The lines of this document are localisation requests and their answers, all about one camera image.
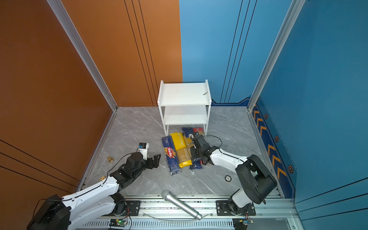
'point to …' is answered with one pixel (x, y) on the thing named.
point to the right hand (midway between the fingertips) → (194, 149)
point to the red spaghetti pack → (200, 130)
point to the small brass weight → (110, 159)
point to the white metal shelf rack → (183, 104)
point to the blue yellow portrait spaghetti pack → (195, 164)
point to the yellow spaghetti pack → (182, 149)
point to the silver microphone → (168, 196)
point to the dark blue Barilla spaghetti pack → (171, 155)
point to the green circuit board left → (116, 222)
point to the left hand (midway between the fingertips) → (155, 152)
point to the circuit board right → (241, 224)
